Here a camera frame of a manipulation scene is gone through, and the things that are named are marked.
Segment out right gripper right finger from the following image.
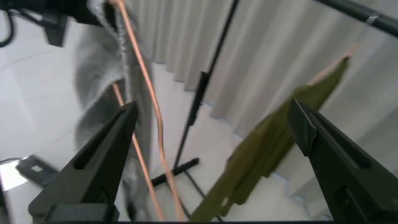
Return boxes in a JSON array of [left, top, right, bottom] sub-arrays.
[[287, 99, 398, 222]]

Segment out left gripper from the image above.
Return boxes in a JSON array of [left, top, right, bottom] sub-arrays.
[[30, 0, 105, 26]]

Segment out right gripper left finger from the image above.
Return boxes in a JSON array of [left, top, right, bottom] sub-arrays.
[[27, 101, 140, 222]]

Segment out pale grey shorts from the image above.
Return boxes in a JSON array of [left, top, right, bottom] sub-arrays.
[[73, 0, 155, 222]]

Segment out green long-sleeved shirt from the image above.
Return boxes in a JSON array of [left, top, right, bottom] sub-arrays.
[[190, 55, 351, 222]]

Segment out pink clothes hanger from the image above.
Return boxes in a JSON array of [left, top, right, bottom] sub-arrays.
[[309, 43, 358, 86], [108, 0, 186, 222]]

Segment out black clothes rack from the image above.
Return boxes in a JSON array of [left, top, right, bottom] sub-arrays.
[[150, 0, 398, 222]]

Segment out black cable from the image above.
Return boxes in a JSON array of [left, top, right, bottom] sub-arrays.
[[0, 7, 47, 48]]

